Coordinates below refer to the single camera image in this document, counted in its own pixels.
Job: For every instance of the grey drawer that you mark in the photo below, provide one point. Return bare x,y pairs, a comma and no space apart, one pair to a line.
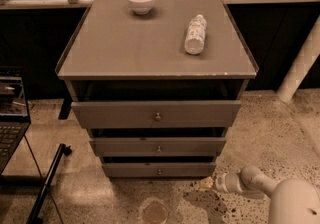
158,146
151,167
156,114

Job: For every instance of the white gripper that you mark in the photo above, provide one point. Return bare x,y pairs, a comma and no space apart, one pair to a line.
221,183

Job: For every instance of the grey bottom drawer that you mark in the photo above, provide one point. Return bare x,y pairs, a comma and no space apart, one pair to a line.
151,167

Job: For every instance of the grey drawer cabinet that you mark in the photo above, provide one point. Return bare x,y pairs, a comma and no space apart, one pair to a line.
118,55

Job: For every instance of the grey middle drawer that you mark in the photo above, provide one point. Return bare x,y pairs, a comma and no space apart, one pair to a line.
158,146

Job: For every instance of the black stand leg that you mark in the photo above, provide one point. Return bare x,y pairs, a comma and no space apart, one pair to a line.
46,183

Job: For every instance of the grey top drawer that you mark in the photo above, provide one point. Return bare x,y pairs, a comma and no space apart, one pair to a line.
156,114

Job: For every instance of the white plastic bottle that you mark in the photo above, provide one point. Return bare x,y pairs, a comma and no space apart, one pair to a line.
195,37

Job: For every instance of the black laptop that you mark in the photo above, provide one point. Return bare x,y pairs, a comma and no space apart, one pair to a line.
14,112

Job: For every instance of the white diagonal pipe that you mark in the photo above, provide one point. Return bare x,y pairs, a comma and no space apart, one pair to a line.
304,61

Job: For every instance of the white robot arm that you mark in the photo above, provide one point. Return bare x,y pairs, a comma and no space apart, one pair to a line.
292,201

